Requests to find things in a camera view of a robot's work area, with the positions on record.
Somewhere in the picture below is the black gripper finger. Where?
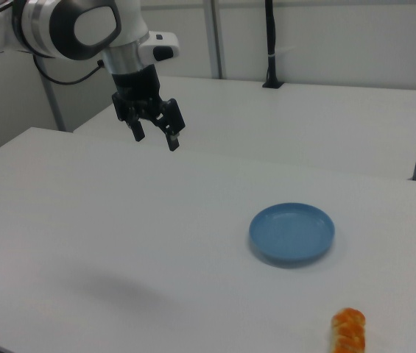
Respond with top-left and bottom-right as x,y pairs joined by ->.
125,105 -> 147,143
149,98 -> 187,153

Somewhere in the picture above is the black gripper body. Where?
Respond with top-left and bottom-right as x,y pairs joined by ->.
110,65 -> 174,124

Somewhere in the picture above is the orange glazed bread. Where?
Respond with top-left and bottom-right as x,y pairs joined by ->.
330,307 -> 367,353

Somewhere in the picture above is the blue round plate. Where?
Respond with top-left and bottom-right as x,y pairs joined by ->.
248,202 -> 336,269

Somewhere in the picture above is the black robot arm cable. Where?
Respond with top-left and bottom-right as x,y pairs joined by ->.
32,54 -> 106,85

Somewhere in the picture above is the grey metal partition post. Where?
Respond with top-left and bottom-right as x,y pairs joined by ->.
202,0 -> 228,79

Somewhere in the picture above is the black camera stand pole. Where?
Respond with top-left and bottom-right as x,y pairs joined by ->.
261,0 -> 286,90

